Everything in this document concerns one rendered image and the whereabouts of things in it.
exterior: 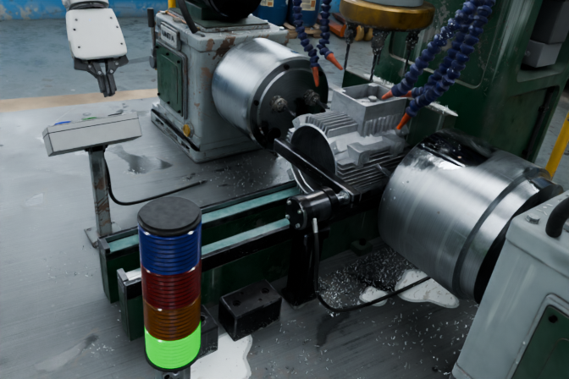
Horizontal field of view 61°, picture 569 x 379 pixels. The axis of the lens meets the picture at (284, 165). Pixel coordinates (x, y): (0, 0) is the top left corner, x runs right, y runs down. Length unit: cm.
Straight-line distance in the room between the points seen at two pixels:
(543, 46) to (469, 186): 49
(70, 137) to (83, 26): 22
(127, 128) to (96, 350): 41
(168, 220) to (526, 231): 44
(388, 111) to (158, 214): 66
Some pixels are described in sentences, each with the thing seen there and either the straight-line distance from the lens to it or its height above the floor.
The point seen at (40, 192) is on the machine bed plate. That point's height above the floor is 80.
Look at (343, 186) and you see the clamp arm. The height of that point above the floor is 103.
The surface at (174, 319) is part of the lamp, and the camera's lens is 52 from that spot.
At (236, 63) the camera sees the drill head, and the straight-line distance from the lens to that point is 121.
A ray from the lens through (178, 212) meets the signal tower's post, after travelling 47.
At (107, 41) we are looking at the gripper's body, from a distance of 105.
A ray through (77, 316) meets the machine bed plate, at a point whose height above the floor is 80.
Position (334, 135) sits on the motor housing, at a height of 109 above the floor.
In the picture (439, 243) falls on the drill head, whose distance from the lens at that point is 78.
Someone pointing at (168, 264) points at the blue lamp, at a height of 118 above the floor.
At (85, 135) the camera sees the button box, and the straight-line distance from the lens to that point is 99.
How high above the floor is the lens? 149
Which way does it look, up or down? 29 degrees down
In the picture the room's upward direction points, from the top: 6 degrees clockwise
